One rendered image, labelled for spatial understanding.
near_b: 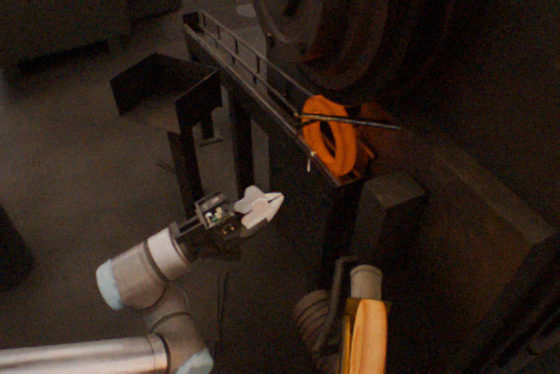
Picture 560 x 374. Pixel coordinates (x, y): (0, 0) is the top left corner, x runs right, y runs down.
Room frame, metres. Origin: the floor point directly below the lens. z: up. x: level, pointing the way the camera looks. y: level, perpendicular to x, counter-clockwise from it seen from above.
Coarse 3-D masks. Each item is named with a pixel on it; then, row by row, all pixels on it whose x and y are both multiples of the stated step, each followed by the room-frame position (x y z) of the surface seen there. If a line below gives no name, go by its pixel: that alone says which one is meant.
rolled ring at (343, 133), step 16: (320, 96) 0.78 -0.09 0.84; (320, 112) 0.81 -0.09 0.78; (336, 112) 0.72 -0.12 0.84; (304, 128) 0.81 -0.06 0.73; (336, 128) 0.70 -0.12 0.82; (352, 128) 0.70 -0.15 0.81; (320, 144) 0.79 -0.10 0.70; (336, 144) 0.69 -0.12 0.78; (352, 144) 0.68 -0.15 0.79; (336, 160) 0.68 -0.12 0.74; (352, 160) 0.67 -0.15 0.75; (336, 176) 0.69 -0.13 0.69
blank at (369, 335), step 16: (368, 304) 0.32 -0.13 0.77; (368, 320) 0.28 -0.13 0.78; (384, 320) 0.28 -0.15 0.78; (368, 336) 0.26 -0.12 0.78; (384, 336) 0.26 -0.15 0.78; (352, 352) 0.29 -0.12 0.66; (368, 352) 0.24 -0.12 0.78; (384, 352) 0.24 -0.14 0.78; (352, 368) 0.26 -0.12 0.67; (368, 368) 0.22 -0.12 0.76
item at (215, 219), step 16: (208, 208) 0.51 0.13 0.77; (224, 208) 0.51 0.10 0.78; (176, 224) 0.48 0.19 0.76; (192, 224) 0.49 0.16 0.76; (208, 224) 0.48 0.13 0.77; (224, 224) 0.49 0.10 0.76; (240, 224) 0.51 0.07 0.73; (176, 240) 0.46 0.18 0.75; (192, 240) 0.47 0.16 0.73; (208, 240) 0.48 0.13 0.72; (224, 240) 0.48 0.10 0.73; (192, 256) 0.45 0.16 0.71
